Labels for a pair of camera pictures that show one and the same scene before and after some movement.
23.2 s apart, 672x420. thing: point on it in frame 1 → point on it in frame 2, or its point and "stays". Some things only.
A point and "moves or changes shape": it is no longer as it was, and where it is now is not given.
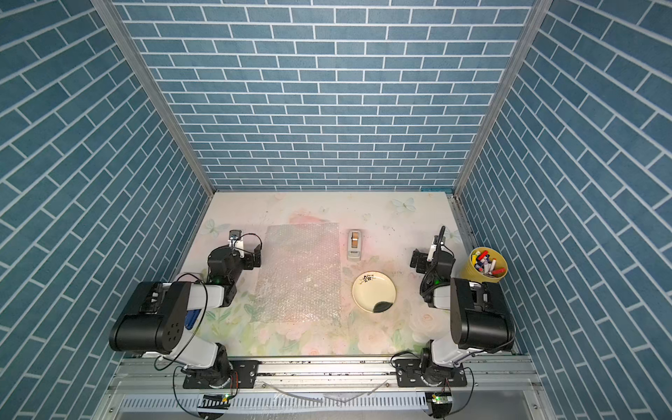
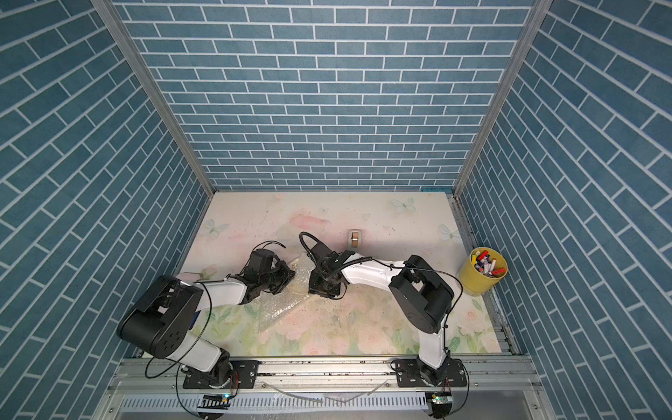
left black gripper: (248, 259) → (286, 274)
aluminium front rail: (484, 375) stays
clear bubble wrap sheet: (299, 279) moves or changes shape
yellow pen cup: (485, 264) stays
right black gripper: (419, 255) → (314, 287)
